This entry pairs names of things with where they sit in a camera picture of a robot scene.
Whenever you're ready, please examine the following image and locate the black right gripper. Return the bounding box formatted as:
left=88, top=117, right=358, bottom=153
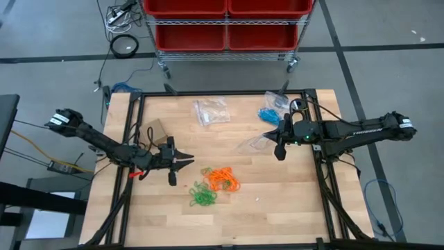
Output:
left=262, top=110, right=324, bottom=161

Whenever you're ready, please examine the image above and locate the yellow wire spool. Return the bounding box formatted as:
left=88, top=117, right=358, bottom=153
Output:
left=290, top=98, right=307, bottom=113

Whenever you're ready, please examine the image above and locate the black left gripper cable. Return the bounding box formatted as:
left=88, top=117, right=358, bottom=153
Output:
left=137, top=126, right=157, bottom=181

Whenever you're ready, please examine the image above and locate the green rubber band tangle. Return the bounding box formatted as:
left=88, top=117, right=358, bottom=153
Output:
left=188, top=181, right=219, bottom=208

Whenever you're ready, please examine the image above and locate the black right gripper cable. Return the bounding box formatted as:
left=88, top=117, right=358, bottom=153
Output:
left=289, top=98, right=361, bottom=128

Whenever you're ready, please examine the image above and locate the black desk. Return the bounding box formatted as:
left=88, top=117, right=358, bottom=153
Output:
left=0, top=93, right=21, bottom=160

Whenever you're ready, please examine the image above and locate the small cardboard box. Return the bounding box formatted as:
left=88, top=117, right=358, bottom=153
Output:
left=139, top=118, right=168, bottom=147

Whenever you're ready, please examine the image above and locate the orange rubber band tangle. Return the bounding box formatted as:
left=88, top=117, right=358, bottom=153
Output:
left=203, top=166, right=242, bottom=194

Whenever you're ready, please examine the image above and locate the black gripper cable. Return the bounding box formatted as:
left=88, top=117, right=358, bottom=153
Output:
left=289, top=98, right=361, bottom=128
left=137, top=126, right=157, bottom=181

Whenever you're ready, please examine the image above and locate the black aluminium rig frame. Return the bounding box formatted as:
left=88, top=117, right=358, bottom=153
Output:
left=83, top=88, right=376, bottom=250

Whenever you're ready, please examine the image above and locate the white coiled cable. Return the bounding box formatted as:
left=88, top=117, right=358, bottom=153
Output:
left=105, top=19, right=133, bottom=35

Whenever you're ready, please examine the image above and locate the wire shelving cart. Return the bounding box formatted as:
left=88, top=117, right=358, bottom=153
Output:
left=137, top=0, right=319, bottom=79

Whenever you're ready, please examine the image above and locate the white power strip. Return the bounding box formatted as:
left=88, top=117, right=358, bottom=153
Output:
left=106, top=9, right=127, bottom=24

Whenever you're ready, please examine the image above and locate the black power adapter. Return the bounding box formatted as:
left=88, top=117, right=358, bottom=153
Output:
left=46, top=160, right=76, bottom=175

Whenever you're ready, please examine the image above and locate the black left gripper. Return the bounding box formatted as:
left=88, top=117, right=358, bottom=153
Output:
left=151, top=135, right=195, bottom=187

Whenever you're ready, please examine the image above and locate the orange floor cable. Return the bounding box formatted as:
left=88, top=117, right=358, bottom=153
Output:
left=9, top=128, right=95, bottom=174

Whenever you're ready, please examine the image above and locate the blue cable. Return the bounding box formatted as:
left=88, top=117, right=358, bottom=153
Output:
left=363, top=178, right=405, bottom=241
left=110, top=81, right=135, bottom=94

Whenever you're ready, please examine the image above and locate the red plastic bin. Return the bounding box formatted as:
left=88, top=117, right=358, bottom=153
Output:
left=154, top=24, right=227, bottom=53
left=228, top=0, right=315, bottom=19
left=143, top=0, right=229, bottom=19
left=227, top=24, right=300, bottom=53

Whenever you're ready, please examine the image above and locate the black bench frame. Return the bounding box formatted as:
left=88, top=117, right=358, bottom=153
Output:
left=0, top=176, right=88, bottom=250

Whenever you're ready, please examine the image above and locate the bunch of blue rubber bands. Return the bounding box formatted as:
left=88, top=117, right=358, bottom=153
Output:
left=257, top=108, right=282, bottom=126

